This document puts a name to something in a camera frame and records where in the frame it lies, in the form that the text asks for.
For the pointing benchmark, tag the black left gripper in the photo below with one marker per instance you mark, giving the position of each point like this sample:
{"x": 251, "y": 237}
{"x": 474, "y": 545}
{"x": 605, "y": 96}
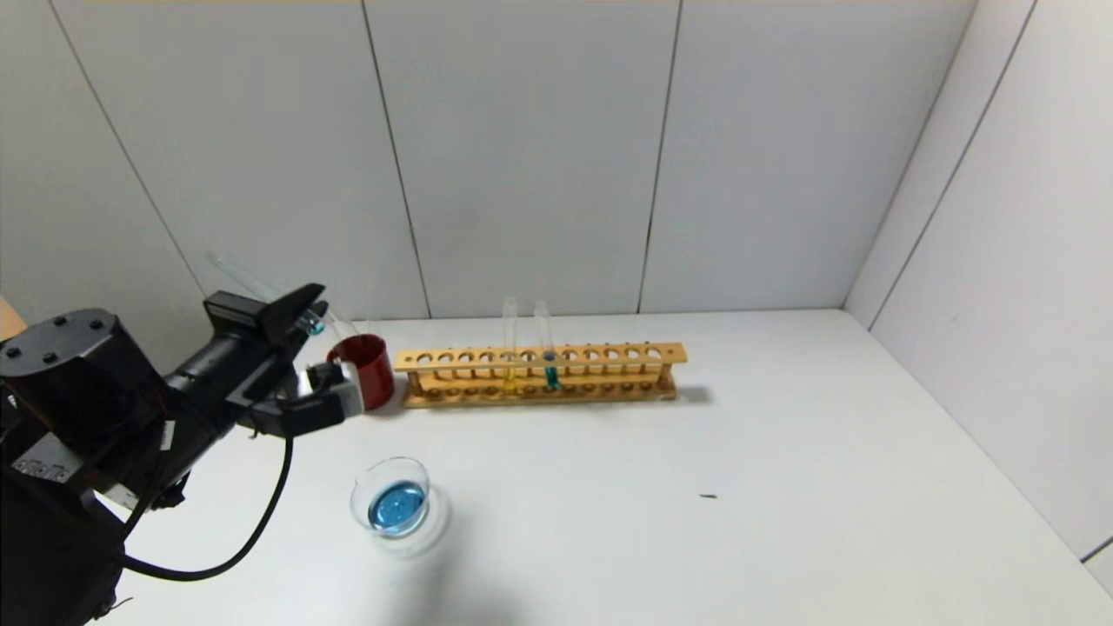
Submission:
{"x": 233, "y": 310}

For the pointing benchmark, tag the test tube with teal-blue pigment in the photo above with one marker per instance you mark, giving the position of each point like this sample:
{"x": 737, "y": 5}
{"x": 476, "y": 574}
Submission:
{"x": 551, "y": 377}
{"x": 315, "y": 328}

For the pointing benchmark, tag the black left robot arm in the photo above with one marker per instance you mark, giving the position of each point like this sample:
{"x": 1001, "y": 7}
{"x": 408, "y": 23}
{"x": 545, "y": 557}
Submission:
{"x": 78, "y": 391}

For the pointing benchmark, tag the empty clear test tube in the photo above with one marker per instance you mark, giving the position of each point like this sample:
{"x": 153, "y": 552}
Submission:
{"x": 343, "y": 327}

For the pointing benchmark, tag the test tube with yellow pigment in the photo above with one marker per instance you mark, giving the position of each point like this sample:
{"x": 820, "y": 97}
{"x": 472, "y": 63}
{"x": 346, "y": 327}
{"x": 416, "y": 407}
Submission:
{"x": 509, "y": 379}

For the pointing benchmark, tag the wooden test tube rack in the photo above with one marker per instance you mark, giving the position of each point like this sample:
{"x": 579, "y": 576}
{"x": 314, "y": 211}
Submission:
{"x": 609, "y": 396}

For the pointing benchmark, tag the dark red cup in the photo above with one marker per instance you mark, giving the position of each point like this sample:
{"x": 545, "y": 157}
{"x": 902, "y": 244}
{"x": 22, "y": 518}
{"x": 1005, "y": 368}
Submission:
{"x": 378, "y": 374}

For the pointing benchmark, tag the clear glass dish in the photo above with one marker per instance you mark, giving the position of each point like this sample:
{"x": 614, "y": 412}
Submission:
{"x": 400, "y": 509}

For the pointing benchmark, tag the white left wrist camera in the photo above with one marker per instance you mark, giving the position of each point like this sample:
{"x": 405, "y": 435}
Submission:
{"x": 326, "y": 409}

